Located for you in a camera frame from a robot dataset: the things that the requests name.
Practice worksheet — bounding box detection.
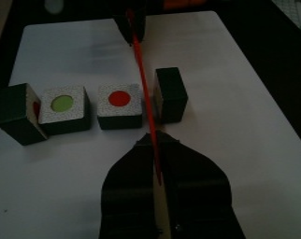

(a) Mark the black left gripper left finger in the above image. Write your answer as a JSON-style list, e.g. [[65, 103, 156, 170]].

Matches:
[[99, 133, 160, 239]]

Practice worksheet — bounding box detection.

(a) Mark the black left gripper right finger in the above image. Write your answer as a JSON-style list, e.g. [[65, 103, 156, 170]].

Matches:
[[158, 132, 247, 239]]

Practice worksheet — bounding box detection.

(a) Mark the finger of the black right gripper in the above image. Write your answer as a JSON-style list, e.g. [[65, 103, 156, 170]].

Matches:
[[112, 13, 134, 48], [135, 11, 147, 43]]

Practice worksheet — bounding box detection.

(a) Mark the red toy knife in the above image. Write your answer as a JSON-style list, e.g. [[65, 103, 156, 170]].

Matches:
[[124, 8, 164, 187]]

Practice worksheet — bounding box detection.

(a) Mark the toy sushi piece dark wrap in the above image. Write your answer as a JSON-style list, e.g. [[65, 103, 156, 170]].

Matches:
[[152, 66, 190, 124]]

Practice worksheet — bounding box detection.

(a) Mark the toy sushi piece red filling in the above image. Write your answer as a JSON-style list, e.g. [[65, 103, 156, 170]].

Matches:
[[0, 82, 49, 147], [96, 82, 144, 131]]

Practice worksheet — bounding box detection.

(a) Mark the toy sushi piece green filling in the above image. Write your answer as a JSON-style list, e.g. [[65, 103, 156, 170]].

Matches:
[[37, 85, 92, 136]]

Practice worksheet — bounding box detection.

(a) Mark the orange object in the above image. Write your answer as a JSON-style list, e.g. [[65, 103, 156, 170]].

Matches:
[[162, 0, 208, 10]]

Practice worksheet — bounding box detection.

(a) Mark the white cutting board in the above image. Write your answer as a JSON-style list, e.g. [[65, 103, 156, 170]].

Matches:
[[0, 10, 301, 239]]

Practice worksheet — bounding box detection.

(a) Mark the white round object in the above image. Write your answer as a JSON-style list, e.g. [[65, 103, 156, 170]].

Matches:
[[44, 0, 65, 15]]

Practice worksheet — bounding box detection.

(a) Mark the white mesh object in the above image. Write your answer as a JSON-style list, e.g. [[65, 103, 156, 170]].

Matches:
[[273, 0, 301, 35]]

